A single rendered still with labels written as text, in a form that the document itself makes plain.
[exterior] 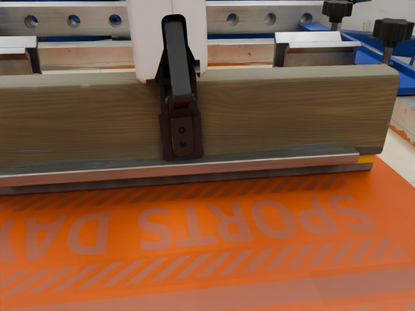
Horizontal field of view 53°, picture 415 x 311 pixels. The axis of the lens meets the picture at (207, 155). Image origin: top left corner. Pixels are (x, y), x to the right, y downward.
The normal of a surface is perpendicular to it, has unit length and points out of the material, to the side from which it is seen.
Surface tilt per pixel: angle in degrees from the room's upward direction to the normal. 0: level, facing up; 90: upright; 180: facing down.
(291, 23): 90
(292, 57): 90
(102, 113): 91
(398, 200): 0
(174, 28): 62
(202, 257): 0
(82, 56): 90
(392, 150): 0
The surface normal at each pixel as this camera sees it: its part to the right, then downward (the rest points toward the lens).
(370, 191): 0.02, -0.88
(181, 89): 0.11, 0.00
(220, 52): 0.15, 0.47
